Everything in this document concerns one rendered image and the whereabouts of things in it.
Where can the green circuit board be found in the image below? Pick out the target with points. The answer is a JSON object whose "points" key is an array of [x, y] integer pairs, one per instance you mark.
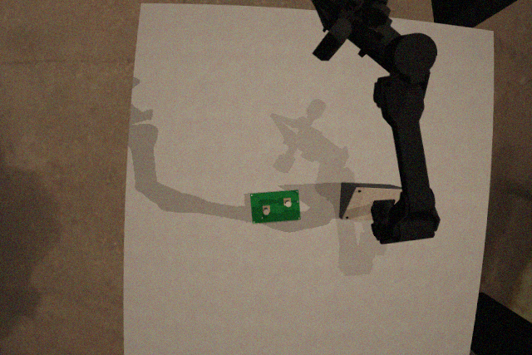
{"points": [[275, 206]]}

